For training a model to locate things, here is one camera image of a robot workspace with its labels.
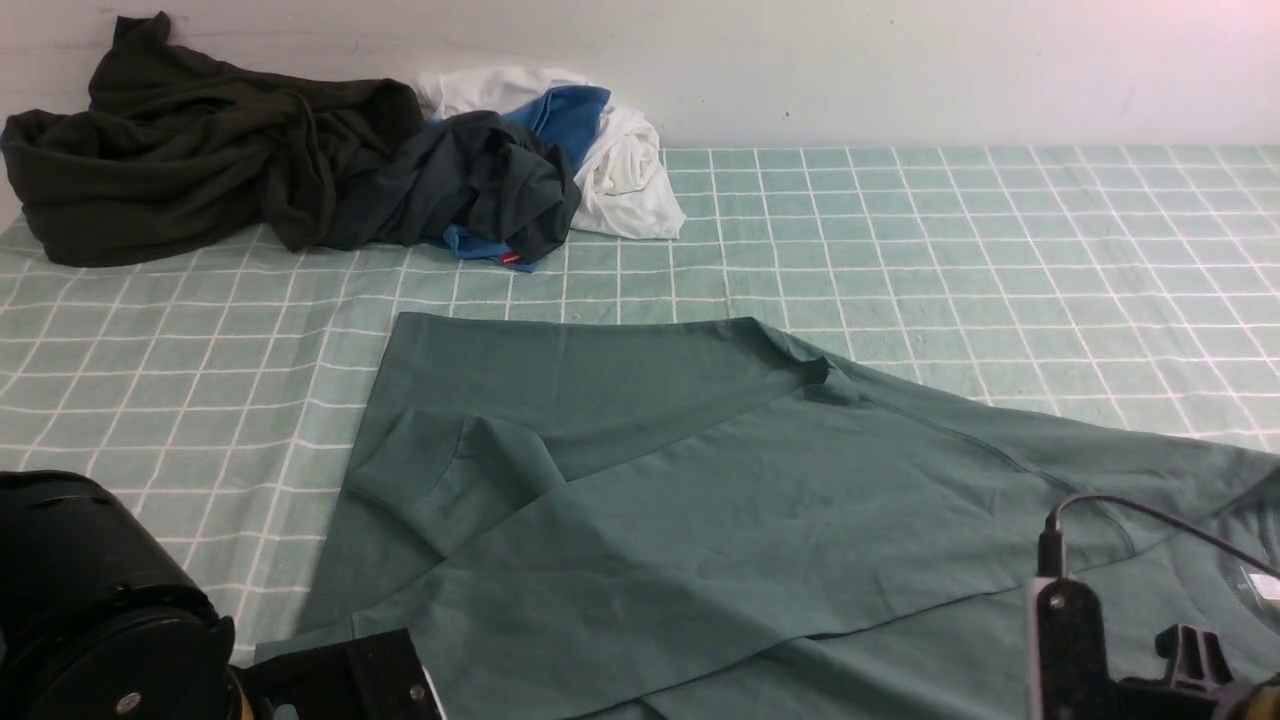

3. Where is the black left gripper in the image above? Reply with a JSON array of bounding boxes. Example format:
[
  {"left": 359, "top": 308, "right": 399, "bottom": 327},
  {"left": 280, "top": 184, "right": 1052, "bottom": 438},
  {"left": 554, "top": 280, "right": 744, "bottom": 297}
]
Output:
[{"left": 232, "top": 629, "right": 445, "bottom": 719}]

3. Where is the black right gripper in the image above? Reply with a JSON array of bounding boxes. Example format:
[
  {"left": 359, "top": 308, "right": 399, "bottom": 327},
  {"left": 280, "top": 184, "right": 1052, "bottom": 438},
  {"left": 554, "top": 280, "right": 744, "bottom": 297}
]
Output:
[{"left": 1107, "top": 625, "right": 1279, "bottom": 719}]

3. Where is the green long-sleeve shirt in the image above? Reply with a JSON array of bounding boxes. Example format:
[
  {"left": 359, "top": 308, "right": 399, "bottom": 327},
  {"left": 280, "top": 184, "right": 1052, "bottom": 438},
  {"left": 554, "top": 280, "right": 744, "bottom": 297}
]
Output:
[{"left": 257, "top": 313, "right": 1277, "bottom": 719}]

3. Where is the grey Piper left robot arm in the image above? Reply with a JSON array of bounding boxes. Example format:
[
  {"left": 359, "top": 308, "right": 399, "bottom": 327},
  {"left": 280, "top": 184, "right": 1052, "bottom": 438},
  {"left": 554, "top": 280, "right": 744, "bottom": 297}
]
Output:
[{"left": 1, "top": 470, "right": 445, "bottom": 719}]

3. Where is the green checkered table cloth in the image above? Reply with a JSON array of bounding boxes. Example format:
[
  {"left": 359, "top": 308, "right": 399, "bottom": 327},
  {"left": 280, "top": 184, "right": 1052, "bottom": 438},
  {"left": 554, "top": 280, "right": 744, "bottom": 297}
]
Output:
[{"left": 1, "top": 146, "right": 1277, "bottom": 657}]

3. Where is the dark grey crumpled garment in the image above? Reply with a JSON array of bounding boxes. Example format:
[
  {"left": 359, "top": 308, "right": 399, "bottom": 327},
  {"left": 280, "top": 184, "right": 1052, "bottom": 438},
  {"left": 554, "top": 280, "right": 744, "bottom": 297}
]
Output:
[{"left": 319, "top": 111, "right": 580, "bottom": 263}]

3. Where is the white crumpled garment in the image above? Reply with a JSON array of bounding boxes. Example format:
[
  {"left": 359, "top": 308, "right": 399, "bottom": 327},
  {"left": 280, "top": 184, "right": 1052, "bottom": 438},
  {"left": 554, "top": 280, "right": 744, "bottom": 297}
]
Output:
[{"left": 417, "top": 67, "right": 686, "bottom": 240}]

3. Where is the dark olive crumpled garment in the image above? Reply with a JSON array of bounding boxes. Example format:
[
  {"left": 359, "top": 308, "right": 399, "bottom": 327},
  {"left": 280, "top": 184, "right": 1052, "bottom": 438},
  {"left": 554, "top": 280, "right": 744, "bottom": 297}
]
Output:
[{"left": 3, "top": 13, "right": 425, "bottom": 268}]

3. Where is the blue crumpled garment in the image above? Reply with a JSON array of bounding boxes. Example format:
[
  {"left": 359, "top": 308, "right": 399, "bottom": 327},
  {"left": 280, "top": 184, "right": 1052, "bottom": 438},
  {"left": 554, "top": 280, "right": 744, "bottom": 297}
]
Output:
[{"left": 442, "top": 85, "right": 612, "bottom": 273}]

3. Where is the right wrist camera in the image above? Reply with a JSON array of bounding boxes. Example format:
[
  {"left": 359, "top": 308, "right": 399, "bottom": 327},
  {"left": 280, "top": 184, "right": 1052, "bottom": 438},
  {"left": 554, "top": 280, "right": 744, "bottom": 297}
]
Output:
[{"left": 1027, "top": 577, "right": 1115, "bottom": 719}]

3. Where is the black right camera cable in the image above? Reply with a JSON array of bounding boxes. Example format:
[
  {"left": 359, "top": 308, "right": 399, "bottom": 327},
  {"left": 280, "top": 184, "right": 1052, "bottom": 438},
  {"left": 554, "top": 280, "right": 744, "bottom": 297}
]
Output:
[{"left": 1036, "top": 493, "right": 1280, "bottom": 582}]

